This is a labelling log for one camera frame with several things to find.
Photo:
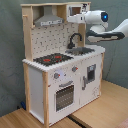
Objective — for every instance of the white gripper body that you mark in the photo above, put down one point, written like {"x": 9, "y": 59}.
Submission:
{"x": 78, "y": 18}

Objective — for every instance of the white toy microwave door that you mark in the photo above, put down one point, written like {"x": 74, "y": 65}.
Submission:
{"x": 73, "y": 9}

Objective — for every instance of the toy oven door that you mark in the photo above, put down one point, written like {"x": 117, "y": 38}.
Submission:
{"x": 64, "y": 97}

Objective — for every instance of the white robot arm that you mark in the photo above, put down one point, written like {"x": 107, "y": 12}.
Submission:
{"x": 99, "y": 23}

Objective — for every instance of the wooden toy kitchen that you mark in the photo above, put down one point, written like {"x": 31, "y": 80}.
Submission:
{"x": 40, "y": 84}

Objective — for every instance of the grey range hood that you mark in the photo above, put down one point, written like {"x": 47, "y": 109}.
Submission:
{"x": 48, "y": 18}

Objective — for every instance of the grey toy sink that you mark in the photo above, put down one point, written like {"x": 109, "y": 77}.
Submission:
{"x": 79, "y": 51}

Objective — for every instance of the black toy stovetop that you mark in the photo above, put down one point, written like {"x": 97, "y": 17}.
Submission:
{"x": 52, "y": 59}

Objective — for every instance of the right oven knob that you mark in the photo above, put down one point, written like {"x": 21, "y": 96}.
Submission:
{"x": 74, "y": 69}

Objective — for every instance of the oven knob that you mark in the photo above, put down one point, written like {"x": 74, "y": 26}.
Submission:
{"x": 56, "y": 75}
{"x": 74, "y": 69}

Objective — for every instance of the grey ice dispenser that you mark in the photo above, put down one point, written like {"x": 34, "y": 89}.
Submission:
{"x": 91, "y": 73}

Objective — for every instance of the left oven knob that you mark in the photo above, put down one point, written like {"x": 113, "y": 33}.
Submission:
{"x": 56, "y": 75}

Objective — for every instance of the grey fridge door handle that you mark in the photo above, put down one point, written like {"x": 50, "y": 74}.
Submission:
{"x": 84, "y": 83}

